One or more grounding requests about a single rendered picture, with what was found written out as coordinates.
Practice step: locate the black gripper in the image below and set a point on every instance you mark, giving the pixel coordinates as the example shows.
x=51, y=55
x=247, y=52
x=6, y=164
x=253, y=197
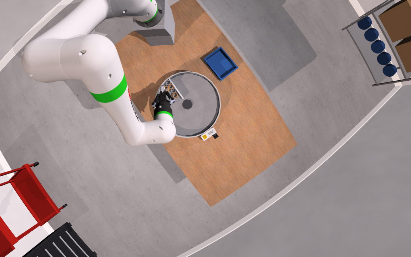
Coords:
x=161, y=98

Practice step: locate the blue open-top crate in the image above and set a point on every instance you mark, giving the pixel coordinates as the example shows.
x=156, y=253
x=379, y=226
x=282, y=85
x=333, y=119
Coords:
x=220, y=63

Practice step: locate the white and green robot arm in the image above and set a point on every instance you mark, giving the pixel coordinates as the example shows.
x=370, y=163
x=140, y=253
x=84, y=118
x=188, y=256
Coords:
x=68, y=51

